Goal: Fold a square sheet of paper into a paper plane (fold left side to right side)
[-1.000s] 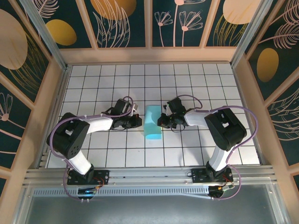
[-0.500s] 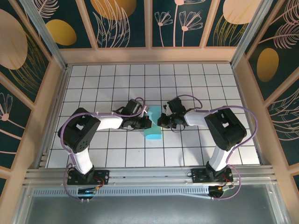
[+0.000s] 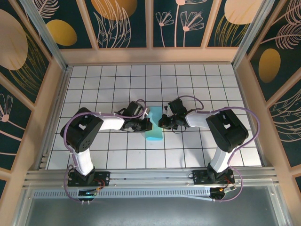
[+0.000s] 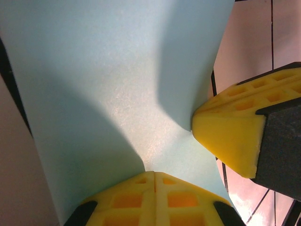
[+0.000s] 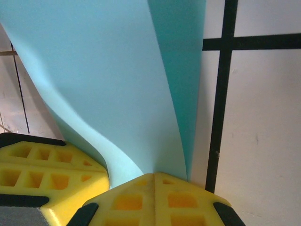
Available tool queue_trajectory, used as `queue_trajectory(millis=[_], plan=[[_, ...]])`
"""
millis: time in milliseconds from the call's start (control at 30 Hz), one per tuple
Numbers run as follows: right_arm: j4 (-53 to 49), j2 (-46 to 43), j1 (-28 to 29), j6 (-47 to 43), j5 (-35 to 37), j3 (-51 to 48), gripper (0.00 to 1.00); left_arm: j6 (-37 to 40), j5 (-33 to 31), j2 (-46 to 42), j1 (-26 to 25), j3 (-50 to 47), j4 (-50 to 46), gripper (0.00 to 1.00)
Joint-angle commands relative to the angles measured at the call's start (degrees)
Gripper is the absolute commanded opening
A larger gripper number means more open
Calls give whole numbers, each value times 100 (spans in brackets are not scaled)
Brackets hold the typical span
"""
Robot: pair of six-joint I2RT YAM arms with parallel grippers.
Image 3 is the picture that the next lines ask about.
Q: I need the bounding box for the light blue cloth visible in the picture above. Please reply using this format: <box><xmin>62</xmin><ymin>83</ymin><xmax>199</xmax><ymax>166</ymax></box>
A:
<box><xmin>145</xmin><ymin>106</ymin><xmax>164</xmax><ymax>142</ymax></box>

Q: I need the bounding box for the grey metal sheet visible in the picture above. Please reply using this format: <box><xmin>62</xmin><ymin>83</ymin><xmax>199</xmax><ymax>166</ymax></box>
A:
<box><xmin>14</xmin><ymin>186</ymin><xmax>291</xmax><ymax>226</ymax></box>

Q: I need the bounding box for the aluminium mounting rail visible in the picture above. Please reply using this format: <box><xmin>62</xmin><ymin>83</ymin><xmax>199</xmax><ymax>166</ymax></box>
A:
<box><xmin>23</xmin><ymin>167</ymin><xmax>280</xmax><ymax>188</ymax></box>

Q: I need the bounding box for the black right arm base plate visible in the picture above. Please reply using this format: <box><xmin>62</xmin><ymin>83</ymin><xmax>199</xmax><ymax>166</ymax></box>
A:
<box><xmin>192</xmin><ymin>169</ymin><xmax>235</xmax><ymax>186</ymax></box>

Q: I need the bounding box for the grey slotted cable duct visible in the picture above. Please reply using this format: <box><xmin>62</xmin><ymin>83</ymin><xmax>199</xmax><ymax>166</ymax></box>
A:
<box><xmin>32</xmin><ymin>187</ymin><xmax>236</xmax><ymax>202</ymax></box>

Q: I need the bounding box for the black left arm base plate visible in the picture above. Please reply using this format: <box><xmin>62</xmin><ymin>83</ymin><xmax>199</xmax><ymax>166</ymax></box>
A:
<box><xmin>67</xmin><ymin>171</ymin><xmax>111</xmax><ymax>187</ymax></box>

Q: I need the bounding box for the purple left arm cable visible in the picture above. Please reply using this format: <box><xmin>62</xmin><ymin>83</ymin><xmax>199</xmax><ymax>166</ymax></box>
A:
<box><xmin>63</xmin><ymin>98</ymin><xmax>147</xmax><ymax>203</ymax></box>

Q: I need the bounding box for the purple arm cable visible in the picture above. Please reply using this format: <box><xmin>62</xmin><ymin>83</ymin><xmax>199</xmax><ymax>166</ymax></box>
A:
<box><xmin>175</xmin><ymin>95</ymin><xmax>261</xmax><ymax>203</ymax></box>
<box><xmin>63</xmin><ymin>98</ymin><xmax>147</xmax><ymax>203</ymax></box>

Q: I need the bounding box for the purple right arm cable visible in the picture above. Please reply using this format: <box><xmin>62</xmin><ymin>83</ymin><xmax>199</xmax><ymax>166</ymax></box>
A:
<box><xmin>175</xmin><ymin>95</ymin><xmax>261</xmax><ymax>203</ymax></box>

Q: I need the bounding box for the aluminium frame post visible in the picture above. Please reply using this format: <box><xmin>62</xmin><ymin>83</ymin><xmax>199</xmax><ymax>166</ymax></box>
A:
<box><xmin>20</xmin><ymin>0</ymin><xmax>69</xmax><ymax>71</ymax></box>
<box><xmin>231</xmin><ymin>0</ymin><xmax>276</xmax><ymax>69</ymax></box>

